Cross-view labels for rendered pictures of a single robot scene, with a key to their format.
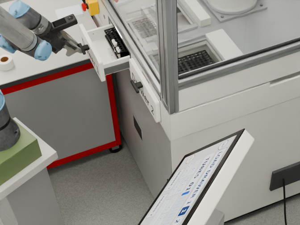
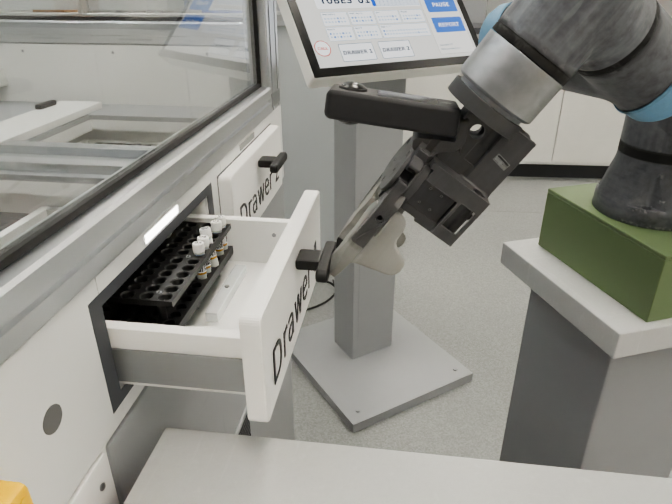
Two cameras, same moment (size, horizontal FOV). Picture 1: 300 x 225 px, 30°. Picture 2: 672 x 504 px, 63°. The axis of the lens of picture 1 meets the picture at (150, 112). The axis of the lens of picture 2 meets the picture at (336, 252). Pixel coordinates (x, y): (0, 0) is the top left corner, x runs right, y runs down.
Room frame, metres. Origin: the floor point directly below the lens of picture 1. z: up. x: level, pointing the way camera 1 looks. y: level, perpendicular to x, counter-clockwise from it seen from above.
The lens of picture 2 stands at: (2.29, 0.49, 1.16)
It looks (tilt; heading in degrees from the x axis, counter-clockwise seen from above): 27 degrees down; 206
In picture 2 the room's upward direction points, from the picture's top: straight up
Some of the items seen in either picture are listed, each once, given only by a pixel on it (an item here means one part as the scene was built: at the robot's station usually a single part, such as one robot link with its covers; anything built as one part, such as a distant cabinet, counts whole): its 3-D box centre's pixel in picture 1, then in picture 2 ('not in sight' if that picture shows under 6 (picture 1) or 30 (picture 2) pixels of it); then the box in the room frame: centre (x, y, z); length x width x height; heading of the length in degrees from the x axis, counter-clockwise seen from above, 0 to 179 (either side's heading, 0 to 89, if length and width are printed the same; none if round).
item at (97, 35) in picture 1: (136, 40); (103, 280); (1.93, 0.03, 0.86); 0.40 x 0.26 x 0.06; 109
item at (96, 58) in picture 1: (91, 52); (290, 285); (1.86, 0.23, 0.87); 0.29 x 0.02 x 0.11; 19
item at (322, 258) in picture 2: (84, 47); (315, 260); (1.85, 0.26, 0.91); 0.07 x 0.04 x 0.01; 19
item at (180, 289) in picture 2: (112, 41); (197, 259); (1.89, 0.14, 0.90); 0.18 x 0.02 x 0.01; 19
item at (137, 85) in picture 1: (137, 85); (271, 161); (1.60, 0.04, 0.91); 0.07 x 0.04 x 0.01; 19
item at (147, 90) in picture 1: (144, 89); (255, 180); (1.60, 0.01, 0.87); 0.29 x 0.02 x 0.11; 19
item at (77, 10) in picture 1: (69, 13); not in sight; (2.31, 0.36, 0.77); 0.13 x 0.09 x 0.02; 105
